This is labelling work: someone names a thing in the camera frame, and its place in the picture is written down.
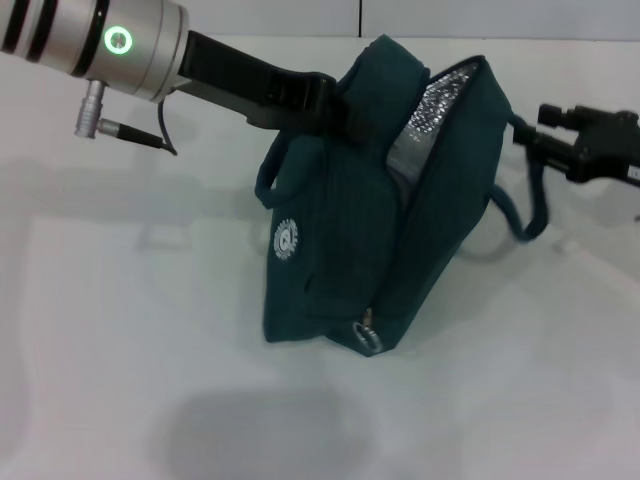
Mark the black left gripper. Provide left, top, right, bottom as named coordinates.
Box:
left=171, top=30, right=375, bottom=146

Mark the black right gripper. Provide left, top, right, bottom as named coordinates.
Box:
left=510, top=103, right=640, bottom=189

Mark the dark teal fabric bag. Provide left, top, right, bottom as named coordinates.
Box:
left=253, top=33, right=552, bottom=358

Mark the metal zipper pull ring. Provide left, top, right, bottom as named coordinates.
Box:
left=351, top=309, right=385, bottom=355

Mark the left arm cable with plug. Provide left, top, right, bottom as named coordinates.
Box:
left=73, top=79, right=179, bottom=157

